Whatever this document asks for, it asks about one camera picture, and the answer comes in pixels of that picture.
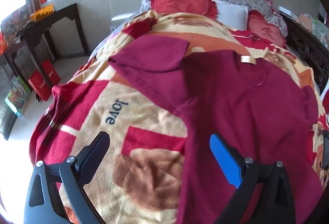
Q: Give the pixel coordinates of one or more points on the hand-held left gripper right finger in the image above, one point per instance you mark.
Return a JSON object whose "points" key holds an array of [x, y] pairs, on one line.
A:
{"points": [[226, 161]]}

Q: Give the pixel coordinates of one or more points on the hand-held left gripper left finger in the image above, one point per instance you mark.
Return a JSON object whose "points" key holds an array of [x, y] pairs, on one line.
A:
{"points": [[95, 154]]}

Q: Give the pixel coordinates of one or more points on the maroon shirt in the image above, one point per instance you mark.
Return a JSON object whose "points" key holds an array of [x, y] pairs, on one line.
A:
{"points": [[231, 100]]}

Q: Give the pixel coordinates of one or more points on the printed fleece blanket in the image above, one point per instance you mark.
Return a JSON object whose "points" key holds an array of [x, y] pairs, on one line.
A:
{"points": [[102, 100]]}

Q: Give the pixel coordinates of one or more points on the red box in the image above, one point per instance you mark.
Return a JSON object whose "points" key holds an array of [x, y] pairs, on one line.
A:
{"points": [[51, 72], [39, 86]]}

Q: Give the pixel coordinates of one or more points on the green printed box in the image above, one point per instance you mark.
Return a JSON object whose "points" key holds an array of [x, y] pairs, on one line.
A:
{"points": [[18, 97]]}

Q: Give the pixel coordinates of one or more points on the dark glass cabinet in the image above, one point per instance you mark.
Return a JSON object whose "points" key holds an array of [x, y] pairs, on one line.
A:
{"points": [[7, 100]]}

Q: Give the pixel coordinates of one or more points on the red heart cushion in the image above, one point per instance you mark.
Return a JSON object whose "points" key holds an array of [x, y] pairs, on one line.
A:
{"points": [[266, 30], [180, 2]]}

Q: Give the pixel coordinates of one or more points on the dark carved wooden headboard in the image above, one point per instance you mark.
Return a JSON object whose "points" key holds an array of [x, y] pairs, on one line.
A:
{"points": [[305, 47]]}

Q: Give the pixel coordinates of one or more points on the dark wooden table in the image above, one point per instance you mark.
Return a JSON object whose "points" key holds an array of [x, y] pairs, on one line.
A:
{"points": [[64, 14]]}

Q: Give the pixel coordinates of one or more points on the white pillow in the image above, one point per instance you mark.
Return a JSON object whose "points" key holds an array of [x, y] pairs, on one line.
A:
{"points": [[232, 14]]}

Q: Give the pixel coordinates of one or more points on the yellow box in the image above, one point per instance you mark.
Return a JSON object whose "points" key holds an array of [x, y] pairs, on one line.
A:
{"points": [[42, 11]]}

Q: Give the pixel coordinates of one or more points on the orange cardboard box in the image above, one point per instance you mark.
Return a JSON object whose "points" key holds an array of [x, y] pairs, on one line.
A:
{"points": [[305, 22]]}

